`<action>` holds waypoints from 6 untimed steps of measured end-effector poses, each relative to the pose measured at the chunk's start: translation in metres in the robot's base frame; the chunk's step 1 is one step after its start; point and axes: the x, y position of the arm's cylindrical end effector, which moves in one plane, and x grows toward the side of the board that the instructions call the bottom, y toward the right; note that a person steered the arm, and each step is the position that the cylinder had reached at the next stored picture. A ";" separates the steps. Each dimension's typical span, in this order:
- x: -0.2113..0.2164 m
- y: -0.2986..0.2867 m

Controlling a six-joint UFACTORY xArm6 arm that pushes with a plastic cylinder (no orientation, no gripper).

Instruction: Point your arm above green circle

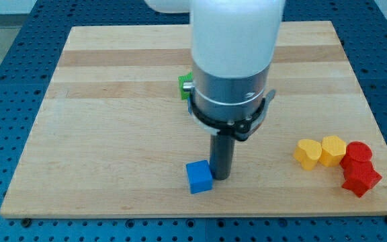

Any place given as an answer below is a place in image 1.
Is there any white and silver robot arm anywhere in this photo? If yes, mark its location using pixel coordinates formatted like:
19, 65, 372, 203
145, 0, 286, 121

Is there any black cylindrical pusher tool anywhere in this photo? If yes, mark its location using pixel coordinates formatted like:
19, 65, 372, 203
210, 134, 235, 180

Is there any green block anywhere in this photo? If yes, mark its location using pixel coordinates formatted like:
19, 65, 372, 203
178, 72, 193, 100

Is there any blue cube block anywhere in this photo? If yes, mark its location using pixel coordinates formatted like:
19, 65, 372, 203
185, 160, 213, 194

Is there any light wooden board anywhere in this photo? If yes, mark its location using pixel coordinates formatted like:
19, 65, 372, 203
0, 22, 387, 218

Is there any yellow heart block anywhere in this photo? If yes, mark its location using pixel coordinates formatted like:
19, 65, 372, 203
293, 139, 322, 171

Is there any yellow hexagon block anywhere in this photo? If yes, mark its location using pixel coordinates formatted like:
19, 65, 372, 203
318, 135, 347, 167

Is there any red cylinder block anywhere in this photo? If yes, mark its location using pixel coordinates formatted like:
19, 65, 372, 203
340, 141, 372, 169

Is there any red star block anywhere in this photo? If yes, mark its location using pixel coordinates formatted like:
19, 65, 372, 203
341, 161, 382, 198

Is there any black tool clamp ring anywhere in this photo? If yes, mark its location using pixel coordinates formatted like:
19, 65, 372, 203
186, 89, 277, 143

